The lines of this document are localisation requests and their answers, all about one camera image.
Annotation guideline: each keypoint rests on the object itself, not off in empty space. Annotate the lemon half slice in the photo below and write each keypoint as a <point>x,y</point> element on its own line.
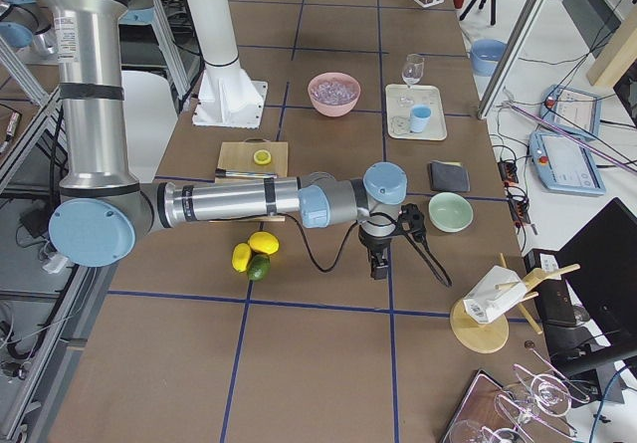
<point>262,157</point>

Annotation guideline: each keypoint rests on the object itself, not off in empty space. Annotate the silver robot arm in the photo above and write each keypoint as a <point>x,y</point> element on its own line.
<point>105,210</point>

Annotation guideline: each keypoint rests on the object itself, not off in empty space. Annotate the blue bowl off table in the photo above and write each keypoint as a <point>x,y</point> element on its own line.
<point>485,55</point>

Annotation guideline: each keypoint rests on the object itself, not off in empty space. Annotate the white paper carton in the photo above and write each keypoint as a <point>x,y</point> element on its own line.
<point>497,292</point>

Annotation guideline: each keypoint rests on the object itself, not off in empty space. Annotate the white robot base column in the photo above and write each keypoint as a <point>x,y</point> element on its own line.
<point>227,96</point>

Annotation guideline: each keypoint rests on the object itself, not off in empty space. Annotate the light blue cup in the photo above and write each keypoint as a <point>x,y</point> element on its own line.
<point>419,118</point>

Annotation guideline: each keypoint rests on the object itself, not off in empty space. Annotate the clear ice cubes pile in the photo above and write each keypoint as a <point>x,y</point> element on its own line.
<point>334,92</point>

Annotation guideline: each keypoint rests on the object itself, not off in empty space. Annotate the clear wine glass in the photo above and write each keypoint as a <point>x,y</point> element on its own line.
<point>412,73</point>

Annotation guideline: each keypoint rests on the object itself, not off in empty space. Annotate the yellow lemon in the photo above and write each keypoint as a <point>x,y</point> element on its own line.
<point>264,242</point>
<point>241,257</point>

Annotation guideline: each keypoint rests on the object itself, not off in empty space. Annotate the black monitor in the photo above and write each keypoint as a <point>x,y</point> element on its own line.
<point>605,283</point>

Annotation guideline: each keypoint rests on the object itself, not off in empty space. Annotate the teach pendant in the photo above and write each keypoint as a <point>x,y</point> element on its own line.
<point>574,111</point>
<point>563,166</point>

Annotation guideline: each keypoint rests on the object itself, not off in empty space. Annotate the yellow lemon far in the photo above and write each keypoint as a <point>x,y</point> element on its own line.
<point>264,242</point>

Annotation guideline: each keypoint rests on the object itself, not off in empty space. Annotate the hanging wine glasses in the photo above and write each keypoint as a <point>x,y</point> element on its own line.
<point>537,403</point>

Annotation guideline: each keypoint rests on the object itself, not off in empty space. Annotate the dark tray with frame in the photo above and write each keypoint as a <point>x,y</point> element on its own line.
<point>476,417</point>

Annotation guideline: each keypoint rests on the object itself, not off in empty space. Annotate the green lime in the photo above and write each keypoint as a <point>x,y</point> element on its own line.
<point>259,267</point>

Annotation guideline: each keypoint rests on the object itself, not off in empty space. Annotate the pink bowl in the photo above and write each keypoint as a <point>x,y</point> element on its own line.
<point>333,111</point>

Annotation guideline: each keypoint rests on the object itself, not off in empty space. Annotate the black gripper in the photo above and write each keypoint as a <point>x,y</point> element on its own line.
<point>374,245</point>

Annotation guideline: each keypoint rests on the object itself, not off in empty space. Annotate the steel cylinder muddler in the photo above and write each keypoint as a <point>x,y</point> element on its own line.
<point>236,174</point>

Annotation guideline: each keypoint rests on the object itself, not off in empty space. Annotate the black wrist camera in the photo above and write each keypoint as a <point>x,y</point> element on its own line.
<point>411,216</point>

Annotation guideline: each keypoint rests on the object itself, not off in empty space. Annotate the green bowl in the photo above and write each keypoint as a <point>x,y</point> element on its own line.
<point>450,212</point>

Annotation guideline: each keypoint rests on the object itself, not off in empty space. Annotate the teach pendant far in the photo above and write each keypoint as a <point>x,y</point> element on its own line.
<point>574,111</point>

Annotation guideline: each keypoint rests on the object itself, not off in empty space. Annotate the cream bear tray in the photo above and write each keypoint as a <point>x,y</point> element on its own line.
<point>398,116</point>

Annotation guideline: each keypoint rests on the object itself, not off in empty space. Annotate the yellow lemon near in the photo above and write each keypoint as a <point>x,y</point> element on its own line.
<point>241,257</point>

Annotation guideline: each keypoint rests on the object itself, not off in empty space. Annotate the aluminium frame post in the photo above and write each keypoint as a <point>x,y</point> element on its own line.
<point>516,41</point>

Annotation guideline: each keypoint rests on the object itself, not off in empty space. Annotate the wooden cutting board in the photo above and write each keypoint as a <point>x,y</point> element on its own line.
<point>248,156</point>

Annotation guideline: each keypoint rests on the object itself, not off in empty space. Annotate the wooden mug tree stand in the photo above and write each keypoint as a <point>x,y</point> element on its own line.
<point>492,337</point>

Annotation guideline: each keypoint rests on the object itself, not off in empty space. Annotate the grey yellow cloth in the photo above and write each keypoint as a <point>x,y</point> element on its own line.
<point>448,176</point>

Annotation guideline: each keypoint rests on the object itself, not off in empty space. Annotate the teach pendant near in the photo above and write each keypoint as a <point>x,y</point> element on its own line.
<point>563,166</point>

